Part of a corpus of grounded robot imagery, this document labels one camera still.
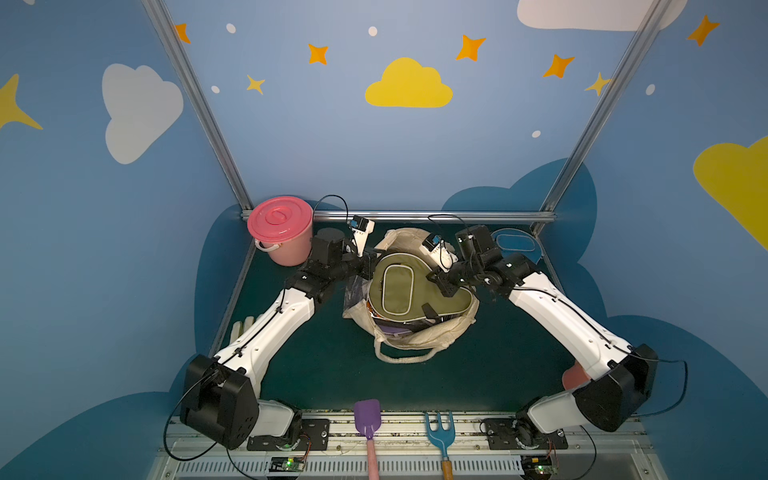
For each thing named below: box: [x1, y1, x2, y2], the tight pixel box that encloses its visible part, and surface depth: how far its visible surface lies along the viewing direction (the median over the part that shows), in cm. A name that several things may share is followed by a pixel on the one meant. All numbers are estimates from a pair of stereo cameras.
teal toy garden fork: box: [424, 411, 455, 480], surface depth 75 cm
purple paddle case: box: [379, 324, 412, 335], surface depth 86 cm
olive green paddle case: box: [368, 252, 473, 322], surface depth 80 cm
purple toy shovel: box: [353, 399, 381, 480], surface depth 77 cm
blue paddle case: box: [491, 228, 544, 265], surface depth 114 cm
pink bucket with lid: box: [247, 196, 313, 267], surface depth 100 cm
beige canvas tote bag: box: [343, 227, 480, 364], surface depth 77 cm
